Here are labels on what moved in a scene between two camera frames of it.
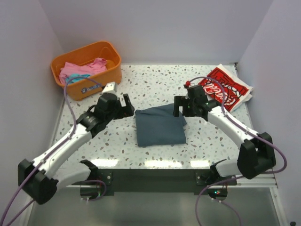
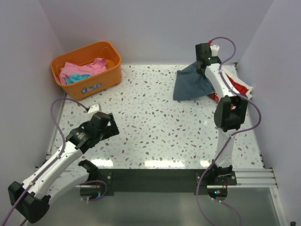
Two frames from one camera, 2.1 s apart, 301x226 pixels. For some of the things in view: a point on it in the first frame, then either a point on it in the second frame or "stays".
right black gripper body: (191, 105) -> (199, 70)
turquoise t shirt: (74, 75) stays
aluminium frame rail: (259, 181) stays
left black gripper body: (114, 115) -> (110, 130)
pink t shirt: (67, 69) stays
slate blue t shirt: (158, 126) -> (191, 84)
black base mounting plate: (160, 180) stays
